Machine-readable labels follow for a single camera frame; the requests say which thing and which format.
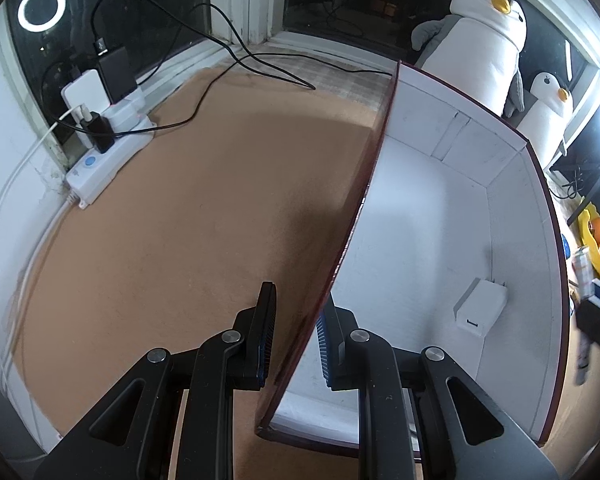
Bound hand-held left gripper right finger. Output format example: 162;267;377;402
316;292;561;480

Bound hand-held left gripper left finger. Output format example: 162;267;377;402
34;281;278;480

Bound red box with white inside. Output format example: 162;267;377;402
254;60;571;458

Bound white charger block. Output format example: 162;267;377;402
452;277;508;338

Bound white power strip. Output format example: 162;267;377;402
65;102;157;210

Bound white and pink can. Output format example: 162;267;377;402
571;246;597;302

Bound small black plug charger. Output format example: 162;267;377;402
75;110;117;155

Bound yellow bowl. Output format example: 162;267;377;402
577;202;600;281

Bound black power adapter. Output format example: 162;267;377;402
97;46;139;103

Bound small penguin plush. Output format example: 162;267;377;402
515;71;576;171

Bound white power adapter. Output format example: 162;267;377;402
61;69;106;111

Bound large penguin plush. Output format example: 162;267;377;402
411;0;528;118

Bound white cable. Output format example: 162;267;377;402
0;105;88;411

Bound ring light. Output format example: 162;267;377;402
17;0;66;33

